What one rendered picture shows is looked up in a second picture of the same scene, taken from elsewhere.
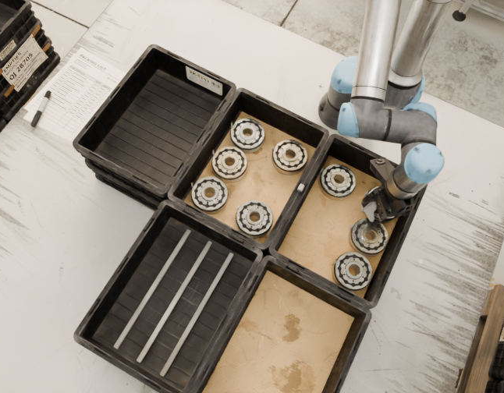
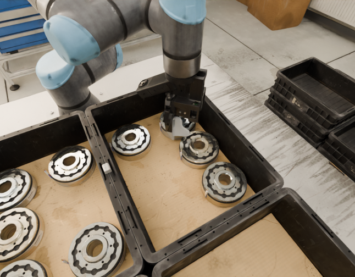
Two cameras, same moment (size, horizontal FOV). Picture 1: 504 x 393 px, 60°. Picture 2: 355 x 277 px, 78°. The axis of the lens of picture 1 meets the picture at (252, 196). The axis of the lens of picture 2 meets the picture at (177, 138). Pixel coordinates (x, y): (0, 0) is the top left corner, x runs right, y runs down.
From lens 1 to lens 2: 71 cm
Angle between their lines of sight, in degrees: 28
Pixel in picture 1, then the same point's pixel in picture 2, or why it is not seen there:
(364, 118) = (81, 14)
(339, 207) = (155, 155)
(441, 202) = not seen: hidden behind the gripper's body
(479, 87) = not seen: hidden behind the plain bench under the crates
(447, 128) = (153, 71)
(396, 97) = (105, 55)
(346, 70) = (46, 66)
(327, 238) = (176, 184)
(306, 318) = (250, 269)
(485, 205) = (216, 82)
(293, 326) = not seen: outside the picture
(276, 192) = (94, 203)
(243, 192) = (60, 242)
